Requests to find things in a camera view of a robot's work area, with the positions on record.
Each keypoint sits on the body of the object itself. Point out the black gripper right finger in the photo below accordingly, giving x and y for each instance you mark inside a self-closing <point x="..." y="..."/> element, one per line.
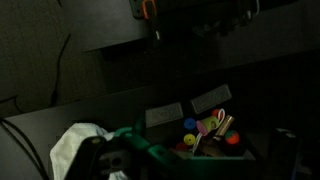
<point x="283" y="153"/>

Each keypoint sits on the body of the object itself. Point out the orange toy disc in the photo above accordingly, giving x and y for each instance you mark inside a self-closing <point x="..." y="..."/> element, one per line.
<point x="216" y="112"/>

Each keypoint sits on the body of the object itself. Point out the gray rectangular pad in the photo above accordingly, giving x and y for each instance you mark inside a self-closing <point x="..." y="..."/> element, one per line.
<point x="165" y="115"/>
<point x="211" y="99"/>

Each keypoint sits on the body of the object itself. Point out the yellow toy disc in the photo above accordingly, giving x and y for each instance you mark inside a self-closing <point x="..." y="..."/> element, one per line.
<point x="189" y="139"/>

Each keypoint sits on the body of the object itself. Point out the red orange plush ball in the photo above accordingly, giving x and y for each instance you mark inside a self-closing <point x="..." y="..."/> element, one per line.
<point x="232" y="137"/>

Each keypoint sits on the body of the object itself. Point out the blue toy disc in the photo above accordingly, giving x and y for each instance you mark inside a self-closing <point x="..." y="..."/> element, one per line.
<point x="189" y="123"/>

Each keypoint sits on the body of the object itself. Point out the red toy disc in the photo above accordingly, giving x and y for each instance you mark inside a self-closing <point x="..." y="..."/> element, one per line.
<point x="181" y="146"/>

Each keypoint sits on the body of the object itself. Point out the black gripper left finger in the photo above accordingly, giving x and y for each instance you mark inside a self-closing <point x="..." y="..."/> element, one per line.
<point x="86" y="156"/>

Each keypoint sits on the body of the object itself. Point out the small toy cup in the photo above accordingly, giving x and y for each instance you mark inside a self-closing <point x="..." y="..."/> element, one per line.
<point x="209" y="125"/>

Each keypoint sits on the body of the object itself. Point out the white terry towel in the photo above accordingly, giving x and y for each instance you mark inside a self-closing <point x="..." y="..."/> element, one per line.
<point x="71" y="143"/>

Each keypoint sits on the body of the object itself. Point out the brass cylinder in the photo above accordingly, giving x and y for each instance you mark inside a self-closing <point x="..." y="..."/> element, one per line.
<point x="225" y="126"/>

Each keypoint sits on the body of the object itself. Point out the brown plush toy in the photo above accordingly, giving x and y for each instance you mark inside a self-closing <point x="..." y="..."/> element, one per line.
<point x="210" y="150"/>

